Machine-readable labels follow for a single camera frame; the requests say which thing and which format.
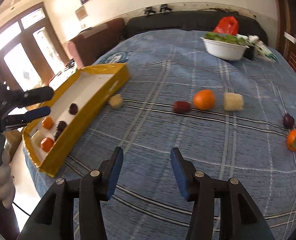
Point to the red plastic bag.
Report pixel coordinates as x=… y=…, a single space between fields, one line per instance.
x=227 y=25

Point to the red date fruit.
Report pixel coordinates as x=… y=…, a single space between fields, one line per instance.
x=181 y=107

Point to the black sofa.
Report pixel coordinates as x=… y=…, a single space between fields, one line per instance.
x=191 y=20

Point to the green lettuce leaves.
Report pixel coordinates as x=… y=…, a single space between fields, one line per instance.
x=227 y=38

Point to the small orange in tray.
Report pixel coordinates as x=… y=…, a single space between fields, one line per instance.
x=47 y=123

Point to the small date in tray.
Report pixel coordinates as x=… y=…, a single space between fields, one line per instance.
x=57 y=134

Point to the white gloved left hand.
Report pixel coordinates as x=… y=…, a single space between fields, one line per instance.
x=7 y=187

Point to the blue plaid tablecloth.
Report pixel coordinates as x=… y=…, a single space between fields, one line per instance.
x=173 y=65

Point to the small pale fruit chunk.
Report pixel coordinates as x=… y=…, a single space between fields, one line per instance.
x=116 y=101

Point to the maroon armchair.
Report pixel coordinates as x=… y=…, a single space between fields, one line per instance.
x=93 y=42

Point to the large orange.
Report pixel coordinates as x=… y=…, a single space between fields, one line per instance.
x=204 y=100

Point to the wooden glass door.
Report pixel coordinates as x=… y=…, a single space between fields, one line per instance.
x=30 y=51

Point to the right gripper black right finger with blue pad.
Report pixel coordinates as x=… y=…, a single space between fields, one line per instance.
x=240 y=218

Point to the dark plum in tray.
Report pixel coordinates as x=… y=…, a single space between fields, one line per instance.
x=61 y=125
x=73 y=109

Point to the pale cut fruit block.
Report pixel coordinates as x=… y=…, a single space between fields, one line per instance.
x=233 y=102

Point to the orange with green leaf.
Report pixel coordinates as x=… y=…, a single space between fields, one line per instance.
x=291 y=140

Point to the yellow cardboard tray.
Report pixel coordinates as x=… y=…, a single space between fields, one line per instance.
x=90 y=89

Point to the dark purple plum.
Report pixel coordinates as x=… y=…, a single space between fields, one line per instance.
x=288 y=121

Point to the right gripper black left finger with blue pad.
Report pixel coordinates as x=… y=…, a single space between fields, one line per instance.
x=53 y=216

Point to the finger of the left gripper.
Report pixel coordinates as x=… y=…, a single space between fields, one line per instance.
x=30 y=116
x=37 y=95

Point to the pale fruit piece in tray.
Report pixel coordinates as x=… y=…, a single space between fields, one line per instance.
x=37 y=138

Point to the white bowl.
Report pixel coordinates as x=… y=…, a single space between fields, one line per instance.
x=224 y=51

